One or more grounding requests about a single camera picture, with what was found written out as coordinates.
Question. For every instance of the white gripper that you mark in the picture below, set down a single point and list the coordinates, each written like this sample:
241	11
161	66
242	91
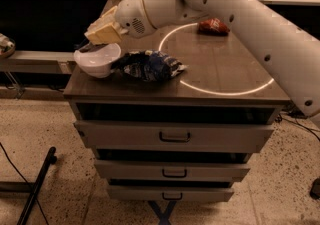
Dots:
131	15

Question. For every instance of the blue rxbar blueberry bar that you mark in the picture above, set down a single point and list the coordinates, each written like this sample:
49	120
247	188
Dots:
91	48

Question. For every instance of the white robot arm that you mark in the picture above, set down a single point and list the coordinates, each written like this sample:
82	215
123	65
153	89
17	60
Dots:
289	54

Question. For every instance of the white bowl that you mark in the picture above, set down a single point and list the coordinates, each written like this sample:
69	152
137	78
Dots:
98	64

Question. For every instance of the crumpled blue chip bag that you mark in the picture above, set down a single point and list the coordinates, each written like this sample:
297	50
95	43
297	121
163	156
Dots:
149	65

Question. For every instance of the orange soda can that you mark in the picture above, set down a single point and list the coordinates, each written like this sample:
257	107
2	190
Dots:
214	27

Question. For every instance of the plate with items at left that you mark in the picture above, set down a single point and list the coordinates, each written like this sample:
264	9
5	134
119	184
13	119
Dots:
7	46

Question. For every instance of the top grey drawer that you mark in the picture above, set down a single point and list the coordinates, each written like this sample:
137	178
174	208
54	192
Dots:
187	137

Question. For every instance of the grey drawer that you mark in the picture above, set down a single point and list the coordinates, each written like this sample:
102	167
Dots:
149	193
170	171
187	137

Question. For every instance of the grey drawer cabinet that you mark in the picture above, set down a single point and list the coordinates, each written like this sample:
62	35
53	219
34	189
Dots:
222	84

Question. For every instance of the black pole on floor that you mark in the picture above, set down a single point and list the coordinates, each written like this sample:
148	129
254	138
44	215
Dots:
50	159

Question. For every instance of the middle grey drawer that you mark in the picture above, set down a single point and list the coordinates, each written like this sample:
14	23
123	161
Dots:
170	171

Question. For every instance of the bottom grey drawer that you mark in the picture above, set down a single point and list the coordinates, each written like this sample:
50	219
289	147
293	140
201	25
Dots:
149	193

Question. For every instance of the grey metal rail shelf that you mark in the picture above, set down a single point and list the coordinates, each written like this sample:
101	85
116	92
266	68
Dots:
39	62

